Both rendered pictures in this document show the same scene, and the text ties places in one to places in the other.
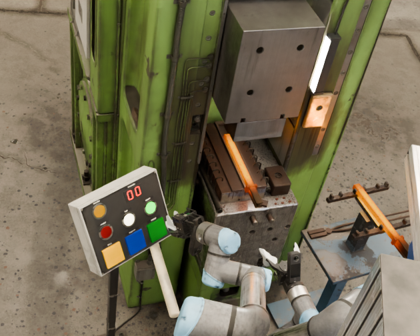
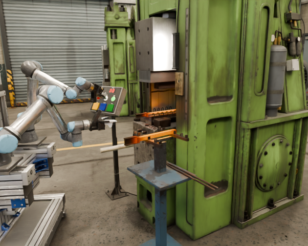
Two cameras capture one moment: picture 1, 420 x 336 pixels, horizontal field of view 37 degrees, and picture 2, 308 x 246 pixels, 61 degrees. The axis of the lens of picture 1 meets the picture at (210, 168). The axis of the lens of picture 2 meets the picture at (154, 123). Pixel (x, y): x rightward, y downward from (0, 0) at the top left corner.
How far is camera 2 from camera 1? 3.22 m
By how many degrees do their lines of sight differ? 77
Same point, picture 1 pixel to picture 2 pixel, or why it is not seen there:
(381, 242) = (170, 178)
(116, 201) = (106, 90)
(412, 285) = not seen: outside the picture
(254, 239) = (144, 149)
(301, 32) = (146, 20)
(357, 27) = (186, 29)
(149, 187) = (117, 92)
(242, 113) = (139, 64)
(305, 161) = (182, 123)
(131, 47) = not seen: hidden behind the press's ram
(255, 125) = (143, 73)
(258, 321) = (27, 63)
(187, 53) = not seen: hidden behind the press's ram
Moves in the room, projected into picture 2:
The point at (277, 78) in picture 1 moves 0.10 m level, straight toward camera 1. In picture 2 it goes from (144, 46) to (132, 46)
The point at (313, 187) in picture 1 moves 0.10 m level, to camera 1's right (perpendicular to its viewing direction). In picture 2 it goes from (191, 151) to (194, 155)
